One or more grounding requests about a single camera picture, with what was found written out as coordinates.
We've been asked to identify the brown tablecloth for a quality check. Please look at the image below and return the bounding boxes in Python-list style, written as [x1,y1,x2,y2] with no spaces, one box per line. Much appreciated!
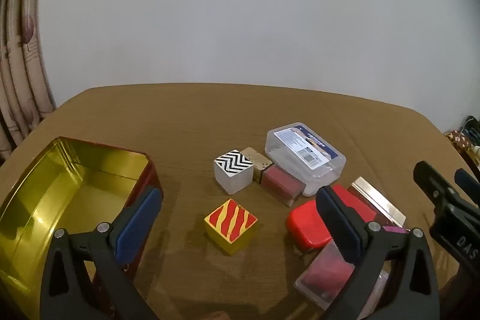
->
[0,82,480,320]

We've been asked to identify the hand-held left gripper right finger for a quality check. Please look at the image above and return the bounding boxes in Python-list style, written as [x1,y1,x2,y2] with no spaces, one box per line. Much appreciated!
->
[316,186,441,320]

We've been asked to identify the beige patterned curtain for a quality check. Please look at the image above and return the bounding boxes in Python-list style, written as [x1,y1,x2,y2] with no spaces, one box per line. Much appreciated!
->
[0,0,57,159]

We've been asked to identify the red tin box gold inside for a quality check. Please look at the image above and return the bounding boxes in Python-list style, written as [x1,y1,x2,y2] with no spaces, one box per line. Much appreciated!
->
[0,136,164,320]

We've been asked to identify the small clear box red contents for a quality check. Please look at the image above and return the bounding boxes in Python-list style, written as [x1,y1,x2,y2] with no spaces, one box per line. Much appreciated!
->
[261,164,306,207]

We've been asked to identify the patterned fabric clutter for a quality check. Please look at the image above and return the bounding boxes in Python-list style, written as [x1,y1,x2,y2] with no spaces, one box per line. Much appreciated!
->
[443,115,480,166]

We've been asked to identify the red rounded box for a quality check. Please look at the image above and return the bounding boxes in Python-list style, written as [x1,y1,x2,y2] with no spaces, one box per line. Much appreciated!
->
[286,185,377,252]

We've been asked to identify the clear case red contents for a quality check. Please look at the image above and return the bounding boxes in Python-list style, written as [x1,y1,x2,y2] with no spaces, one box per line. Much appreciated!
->
[293,241,356,310]

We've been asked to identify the yellow red striped cube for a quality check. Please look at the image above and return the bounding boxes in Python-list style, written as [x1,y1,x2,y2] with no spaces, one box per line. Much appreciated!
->
[203,198,259,256]

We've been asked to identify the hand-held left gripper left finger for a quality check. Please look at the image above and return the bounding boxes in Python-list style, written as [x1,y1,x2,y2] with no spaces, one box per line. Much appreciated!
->
[39,185,164,320]

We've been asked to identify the black white chevron cube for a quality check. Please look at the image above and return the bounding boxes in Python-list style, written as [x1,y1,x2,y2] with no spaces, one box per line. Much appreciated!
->
[213,149,256,194]

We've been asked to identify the clear plastic container with label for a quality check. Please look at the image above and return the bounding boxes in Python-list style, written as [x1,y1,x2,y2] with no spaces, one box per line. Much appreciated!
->
[265,122,346,198]

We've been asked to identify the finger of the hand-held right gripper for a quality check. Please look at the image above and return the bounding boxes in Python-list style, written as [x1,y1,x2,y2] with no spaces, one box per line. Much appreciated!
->
[454,168,480,199]
[412,160,464,216]

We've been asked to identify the small gold block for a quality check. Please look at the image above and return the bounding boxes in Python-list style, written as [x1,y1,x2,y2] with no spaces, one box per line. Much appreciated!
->
[240,147,274,183]

